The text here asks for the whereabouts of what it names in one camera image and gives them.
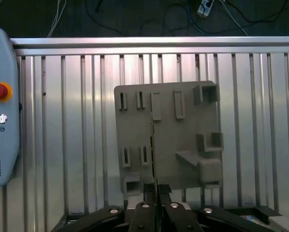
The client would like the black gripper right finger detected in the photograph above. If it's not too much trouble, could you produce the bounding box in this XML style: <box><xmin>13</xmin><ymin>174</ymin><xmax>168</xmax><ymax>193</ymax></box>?
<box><xmin>158</xmin><ymin>184</ymin><xmax>275</xmax><ymax>232</ymax></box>

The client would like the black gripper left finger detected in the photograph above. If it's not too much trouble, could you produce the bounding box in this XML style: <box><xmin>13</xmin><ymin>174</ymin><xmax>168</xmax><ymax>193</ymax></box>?
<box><xmin>49</xmin><ymin>183</ymin><xmax>157</xmax><ymax>232</ymax></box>

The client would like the grey parts rack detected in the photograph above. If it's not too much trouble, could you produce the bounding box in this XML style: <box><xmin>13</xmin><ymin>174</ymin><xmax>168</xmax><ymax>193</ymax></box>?
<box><xmin>113</xmin><ymin>80</ymin><xmax>224</xmax><ymax>200</ymax></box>

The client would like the pale blue teach pendant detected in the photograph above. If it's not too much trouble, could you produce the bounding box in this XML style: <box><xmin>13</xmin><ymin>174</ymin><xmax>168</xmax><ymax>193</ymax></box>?
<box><xmin>0</xmin><ymin>26</ymin><xmax>23</xmax><ymax>188</ymax></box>

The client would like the white power strip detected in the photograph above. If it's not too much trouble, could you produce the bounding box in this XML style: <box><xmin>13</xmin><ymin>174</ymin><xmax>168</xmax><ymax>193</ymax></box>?
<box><xmin>197</xmin><ymin>0</ymin><xmax>217</xmax><ymax>18</ymax></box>

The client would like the black floor cable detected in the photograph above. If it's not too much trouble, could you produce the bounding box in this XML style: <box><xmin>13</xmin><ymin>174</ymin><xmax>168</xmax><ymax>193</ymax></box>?
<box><xmin>85</xmin><ymin>0</ymin><xmax>198</xmax><ymax>37</ymax></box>

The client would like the blue floor cable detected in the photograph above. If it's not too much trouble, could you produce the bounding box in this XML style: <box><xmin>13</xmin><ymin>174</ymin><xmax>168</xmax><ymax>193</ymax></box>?
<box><xmin>184</xmin><ymin>0</ymin><xmax>209</xmax><ymax>36</ymax></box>

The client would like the grey floor cable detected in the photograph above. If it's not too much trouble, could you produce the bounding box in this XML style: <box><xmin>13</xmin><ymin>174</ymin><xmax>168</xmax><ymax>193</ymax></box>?
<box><xmin>219</xmin><ymin>0</ymin><xmax>249</xmax><ymax>36</ymax></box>

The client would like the white floor cable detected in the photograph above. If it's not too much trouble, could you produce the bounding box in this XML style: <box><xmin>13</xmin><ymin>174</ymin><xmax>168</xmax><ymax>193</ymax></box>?
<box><xmin>46</xmin><ymin>0</ymin><xmax>68</xmax><ymax>38</ymax></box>

